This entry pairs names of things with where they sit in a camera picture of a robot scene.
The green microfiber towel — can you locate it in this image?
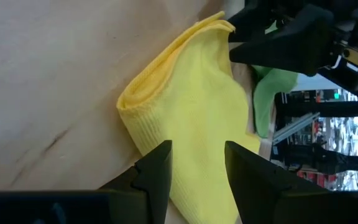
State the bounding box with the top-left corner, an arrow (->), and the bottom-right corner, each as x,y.
251,19 -> 300,139

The yellow microfiber towel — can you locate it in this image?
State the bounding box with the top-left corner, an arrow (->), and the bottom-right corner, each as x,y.
116,11 -> 262,224

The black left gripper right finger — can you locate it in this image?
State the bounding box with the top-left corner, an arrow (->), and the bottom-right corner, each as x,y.
224,140 -> 326,224

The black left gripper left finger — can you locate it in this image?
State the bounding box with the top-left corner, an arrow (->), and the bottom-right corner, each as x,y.
99,139 -> 173,224

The black aluminium table frame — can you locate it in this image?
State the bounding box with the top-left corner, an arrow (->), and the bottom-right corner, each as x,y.
270,88 -> 358,175

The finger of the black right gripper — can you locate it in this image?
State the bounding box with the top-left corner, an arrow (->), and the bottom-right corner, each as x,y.
229,4 -> 336,77
227,0 -> 281,44

